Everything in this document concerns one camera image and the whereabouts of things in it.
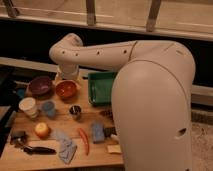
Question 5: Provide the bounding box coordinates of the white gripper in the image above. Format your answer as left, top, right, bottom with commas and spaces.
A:
58, 64, 82, 91

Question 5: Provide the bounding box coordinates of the orange bowl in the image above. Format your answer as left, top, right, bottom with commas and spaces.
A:
55, 80, 77, 99

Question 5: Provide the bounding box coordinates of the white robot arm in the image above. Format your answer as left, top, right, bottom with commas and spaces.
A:
49, 34, 195, 171

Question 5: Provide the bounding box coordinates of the green plastic tray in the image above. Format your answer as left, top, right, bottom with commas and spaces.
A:
88, 72, 117, 106

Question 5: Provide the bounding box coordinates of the small metal cup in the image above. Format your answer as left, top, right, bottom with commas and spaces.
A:
69, 105, 82, 120

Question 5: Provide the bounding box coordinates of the blue plastic cup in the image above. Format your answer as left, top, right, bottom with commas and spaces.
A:
41, 101, 56, 118

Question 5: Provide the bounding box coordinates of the purple bowl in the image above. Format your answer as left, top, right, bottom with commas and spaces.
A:
29, 76, 53, 96

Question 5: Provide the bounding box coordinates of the bunch of dark grapes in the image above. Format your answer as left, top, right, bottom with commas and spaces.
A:
100, 109, 113, 119

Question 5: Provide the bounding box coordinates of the white paper cup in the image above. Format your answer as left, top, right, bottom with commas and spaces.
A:
19, 97, 38, 119

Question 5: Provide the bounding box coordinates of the blue sponge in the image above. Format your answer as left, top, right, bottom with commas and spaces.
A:
91, 122, 105, 144

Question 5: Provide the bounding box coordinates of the dark brush block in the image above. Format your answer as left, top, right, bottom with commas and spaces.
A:
104, 127, 116, 137

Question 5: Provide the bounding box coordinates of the red chili pepper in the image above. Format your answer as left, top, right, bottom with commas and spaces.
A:
78, 128, 90, 155

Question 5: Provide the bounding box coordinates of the red apple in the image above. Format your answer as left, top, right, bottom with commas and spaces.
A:
34, 122, 50, 138

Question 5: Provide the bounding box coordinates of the small blue bowl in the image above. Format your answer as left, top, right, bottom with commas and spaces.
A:
17, 88, 26, 99

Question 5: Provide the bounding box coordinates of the blue grey cloth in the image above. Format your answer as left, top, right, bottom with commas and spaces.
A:
51, 130, 77, 164

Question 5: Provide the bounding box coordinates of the small dark clamp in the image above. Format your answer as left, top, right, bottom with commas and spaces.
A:
10, 131, 27, 145

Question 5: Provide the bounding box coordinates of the black handled tool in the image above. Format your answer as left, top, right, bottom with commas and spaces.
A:
23, 147, 56, 155

